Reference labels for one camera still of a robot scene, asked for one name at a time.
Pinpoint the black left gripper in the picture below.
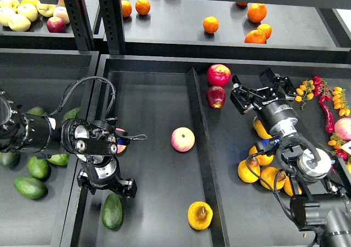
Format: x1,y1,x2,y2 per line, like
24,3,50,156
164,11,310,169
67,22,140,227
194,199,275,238
77,156,137,198

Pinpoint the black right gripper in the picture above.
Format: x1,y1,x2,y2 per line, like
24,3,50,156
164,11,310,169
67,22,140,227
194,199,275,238
230,67,298,135

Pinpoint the dark green avocado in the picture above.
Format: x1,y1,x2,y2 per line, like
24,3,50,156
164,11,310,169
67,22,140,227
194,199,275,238
101,193,123,229

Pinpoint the yellow pear with stem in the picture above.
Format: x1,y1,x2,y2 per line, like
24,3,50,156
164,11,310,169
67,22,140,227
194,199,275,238
188,201,213,231

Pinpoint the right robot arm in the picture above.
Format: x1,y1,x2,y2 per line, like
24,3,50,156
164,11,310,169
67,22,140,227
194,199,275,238
230,68,350,246

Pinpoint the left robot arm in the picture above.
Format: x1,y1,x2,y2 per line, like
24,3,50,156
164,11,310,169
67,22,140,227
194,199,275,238
1,76,147,198

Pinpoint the yellow pear upper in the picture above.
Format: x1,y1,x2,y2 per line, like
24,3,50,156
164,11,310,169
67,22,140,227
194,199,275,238
253,116,273,140

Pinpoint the green avocado small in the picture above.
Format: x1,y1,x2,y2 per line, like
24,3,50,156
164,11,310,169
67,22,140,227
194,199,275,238
47,154,70,166

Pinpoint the yellow pear middle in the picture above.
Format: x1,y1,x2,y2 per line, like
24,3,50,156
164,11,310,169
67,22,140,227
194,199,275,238
248,146,274,166

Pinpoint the green avocado lower middle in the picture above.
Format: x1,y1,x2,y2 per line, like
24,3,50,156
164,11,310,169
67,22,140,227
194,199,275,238
27,156,50,179

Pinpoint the green avocado tray edge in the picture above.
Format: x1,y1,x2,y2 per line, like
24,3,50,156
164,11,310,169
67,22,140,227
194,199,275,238
62,107,81,122

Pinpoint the green avocado bottom left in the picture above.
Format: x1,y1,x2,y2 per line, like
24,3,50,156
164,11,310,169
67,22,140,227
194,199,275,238
13,176,47,199

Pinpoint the yellow pear left cluster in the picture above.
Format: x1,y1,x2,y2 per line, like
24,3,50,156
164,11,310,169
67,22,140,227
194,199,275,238
237,157,261,183

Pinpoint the yellow pear cluster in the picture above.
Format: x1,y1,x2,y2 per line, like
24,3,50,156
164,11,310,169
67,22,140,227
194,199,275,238
237,157,261,183
283,177,294,197

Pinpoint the yellow pear right cluster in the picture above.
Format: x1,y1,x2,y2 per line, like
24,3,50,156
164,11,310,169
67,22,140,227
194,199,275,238
283,177,294,197

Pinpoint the green avocado top left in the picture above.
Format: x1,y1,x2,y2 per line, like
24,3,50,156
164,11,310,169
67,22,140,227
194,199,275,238
28,106,45,116

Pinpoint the green avocado far left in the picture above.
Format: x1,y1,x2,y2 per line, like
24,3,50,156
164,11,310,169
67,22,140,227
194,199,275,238
0,152,20,167

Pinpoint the pink apple left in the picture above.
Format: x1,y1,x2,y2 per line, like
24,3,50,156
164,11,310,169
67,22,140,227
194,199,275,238
116,128,127,153

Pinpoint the pink apple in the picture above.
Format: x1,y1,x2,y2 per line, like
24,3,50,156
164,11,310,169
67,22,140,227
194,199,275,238
116,128,127,153
171,127,195,152

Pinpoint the orange cherry tomato bunch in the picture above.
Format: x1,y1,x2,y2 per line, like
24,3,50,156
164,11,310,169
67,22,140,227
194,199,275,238
295,79,315,110

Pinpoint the dark red apple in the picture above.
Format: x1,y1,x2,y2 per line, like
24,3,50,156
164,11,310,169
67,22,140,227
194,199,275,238
206,86,227,109

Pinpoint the bright red apple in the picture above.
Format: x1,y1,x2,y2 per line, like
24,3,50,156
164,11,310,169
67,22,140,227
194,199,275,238
207,64,231,88

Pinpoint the red cherry tomato bunch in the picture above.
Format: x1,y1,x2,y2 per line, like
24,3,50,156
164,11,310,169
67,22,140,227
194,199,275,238
313,76,332,102

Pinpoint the orange on shelf front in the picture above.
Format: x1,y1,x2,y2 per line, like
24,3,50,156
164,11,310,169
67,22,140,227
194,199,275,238
244,30,267,44

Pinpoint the orange on shelf right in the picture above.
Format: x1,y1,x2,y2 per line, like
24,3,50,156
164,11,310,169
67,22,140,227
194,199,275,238
257,24,272,39

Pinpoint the red chili pepper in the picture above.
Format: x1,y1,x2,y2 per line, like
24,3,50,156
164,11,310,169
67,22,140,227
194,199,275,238
319,96,335,134

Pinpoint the orange tomato bunch right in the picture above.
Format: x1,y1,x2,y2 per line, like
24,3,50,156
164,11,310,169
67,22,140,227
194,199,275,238
332,87,350,117

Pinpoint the pink peach right edge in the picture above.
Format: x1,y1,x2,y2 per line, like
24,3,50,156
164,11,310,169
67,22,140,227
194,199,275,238
334,118,351,141

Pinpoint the black divided centre tray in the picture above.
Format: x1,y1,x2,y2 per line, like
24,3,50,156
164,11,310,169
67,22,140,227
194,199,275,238
60,54,351,247

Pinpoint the mixed cherry tomatoes lower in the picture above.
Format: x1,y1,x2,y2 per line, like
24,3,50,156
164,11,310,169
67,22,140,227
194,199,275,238
319,133,350,172

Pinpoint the large orange on shelf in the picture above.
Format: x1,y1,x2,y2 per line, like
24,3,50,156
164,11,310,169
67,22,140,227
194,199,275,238
247,3,267,23

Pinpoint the pink apple centre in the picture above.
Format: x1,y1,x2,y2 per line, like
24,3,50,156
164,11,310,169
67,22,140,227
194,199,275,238
171,127,195,152

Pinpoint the orange on shelf centre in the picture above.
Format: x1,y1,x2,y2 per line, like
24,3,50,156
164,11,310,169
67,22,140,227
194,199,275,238
203,16,219,34

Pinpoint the black left tray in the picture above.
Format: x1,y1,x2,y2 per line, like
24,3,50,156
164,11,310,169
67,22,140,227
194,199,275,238
1,49,98,246

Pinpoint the orange on shelf left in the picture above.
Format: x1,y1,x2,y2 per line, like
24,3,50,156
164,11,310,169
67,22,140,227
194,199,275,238
121,0,132,18

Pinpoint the red apple on shelf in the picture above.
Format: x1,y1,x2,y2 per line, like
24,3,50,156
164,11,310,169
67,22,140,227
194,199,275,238
47,16,66,33

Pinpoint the black shelf post right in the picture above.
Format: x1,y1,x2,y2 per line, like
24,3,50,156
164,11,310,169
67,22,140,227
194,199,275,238
99,0,126,55

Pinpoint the black shelf post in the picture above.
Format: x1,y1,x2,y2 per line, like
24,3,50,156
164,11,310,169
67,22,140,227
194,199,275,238
99,0,126,55
64,0,94,51

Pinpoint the black shelf post left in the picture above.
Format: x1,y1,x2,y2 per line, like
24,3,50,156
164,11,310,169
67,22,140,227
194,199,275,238
64,0,94,51

